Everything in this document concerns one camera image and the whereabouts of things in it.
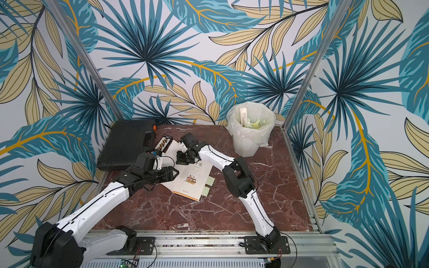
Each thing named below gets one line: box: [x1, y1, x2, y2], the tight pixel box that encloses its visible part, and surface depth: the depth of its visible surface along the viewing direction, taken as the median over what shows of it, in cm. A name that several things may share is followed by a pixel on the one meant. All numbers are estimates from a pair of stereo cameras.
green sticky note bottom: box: [201, 185, 211, 198], surface depth 92 cm
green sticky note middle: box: [206, 175, 216, 187], surface depth 95 cm
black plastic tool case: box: [96, 119, 156, 172], surface depth 105 cm
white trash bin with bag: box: [225, 101, 276, 157], surface depth 93 cm
